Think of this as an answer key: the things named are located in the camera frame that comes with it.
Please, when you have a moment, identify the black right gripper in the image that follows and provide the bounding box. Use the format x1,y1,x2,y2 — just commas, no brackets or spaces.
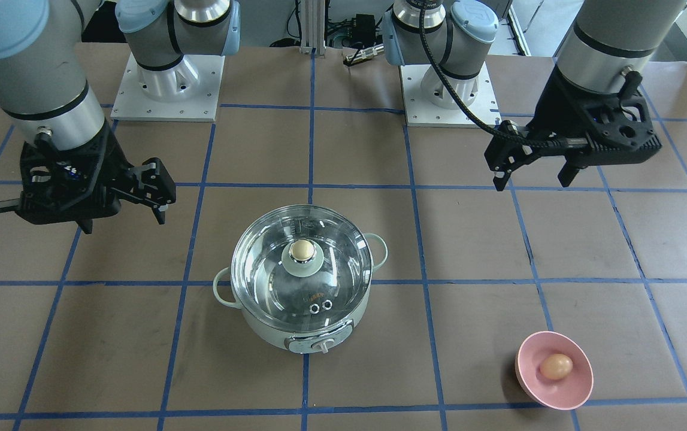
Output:
19,123,176,235

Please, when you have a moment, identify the pink bowl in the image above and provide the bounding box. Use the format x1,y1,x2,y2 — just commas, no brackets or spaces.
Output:
514,331,594,410

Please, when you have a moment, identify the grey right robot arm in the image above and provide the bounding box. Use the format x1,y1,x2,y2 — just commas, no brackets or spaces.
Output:
0,1,240,233

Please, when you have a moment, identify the aluminium frame post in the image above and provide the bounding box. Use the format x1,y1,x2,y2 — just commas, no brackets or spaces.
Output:
299,0,327,57

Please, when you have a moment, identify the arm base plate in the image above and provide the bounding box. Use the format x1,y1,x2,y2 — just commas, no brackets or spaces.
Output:
399,63,503,128
111,55,225,123

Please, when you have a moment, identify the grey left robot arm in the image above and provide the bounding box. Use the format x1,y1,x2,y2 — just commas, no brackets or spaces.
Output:
382,1,685,190

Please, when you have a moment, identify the glass pot lid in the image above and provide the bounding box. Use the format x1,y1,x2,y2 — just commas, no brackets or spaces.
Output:
230,204,381,325

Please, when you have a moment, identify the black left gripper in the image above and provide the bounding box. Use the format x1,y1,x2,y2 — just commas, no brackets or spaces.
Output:
485,68,662,192

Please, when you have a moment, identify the black power adapter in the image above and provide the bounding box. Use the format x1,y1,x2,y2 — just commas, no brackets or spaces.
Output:
349,14,376,47

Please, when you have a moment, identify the black camera cable left arm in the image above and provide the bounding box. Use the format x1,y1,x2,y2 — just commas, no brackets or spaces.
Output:
418,0,589,147

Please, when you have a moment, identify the brown egg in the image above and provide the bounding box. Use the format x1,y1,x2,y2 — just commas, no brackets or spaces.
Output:
538,354,574,380

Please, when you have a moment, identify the pale green electric pot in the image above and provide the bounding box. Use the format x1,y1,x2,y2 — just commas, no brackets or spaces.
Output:
212,204,389,354

